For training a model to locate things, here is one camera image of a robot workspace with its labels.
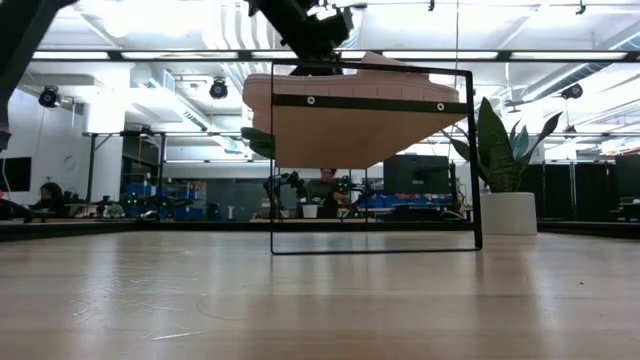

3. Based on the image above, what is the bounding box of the black aluminium table frame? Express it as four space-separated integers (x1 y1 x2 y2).
0 218 640 242

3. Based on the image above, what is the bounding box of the person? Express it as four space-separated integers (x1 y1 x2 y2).
30 181 67 217
304 167 351 219

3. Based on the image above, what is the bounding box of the blue storage bin rack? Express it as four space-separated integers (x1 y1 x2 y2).
357 189 454 211
122 182 206 221

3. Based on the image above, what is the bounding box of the pink rubber slide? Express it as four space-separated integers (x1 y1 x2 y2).
242 51 461 136

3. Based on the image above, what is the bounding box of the green spiky plant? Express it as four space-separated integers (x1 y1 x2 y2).
441 96 564 195

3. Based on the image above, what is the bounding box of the white plant pot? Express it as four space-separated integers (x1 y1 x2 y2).
479 191 539 236

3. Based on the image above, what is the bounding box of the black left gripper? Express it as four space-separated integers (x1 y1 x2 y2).
247 0 354 76

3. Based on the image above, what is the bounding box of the black wall screen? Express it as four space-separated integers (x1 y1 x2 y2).
0 156 32 193

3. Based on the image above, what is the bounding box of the wooden shelf with black frame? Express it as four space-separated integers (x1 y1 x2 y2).
269 58 484 256

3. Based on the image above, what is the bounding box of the black ceiling spotlight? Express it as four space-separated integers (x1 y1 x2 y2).
37 84 61 109
208 77 230 100
559 82 584 101

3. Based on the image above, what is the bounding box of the black partition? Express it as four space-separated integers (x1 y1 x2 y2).
519 162 616 221

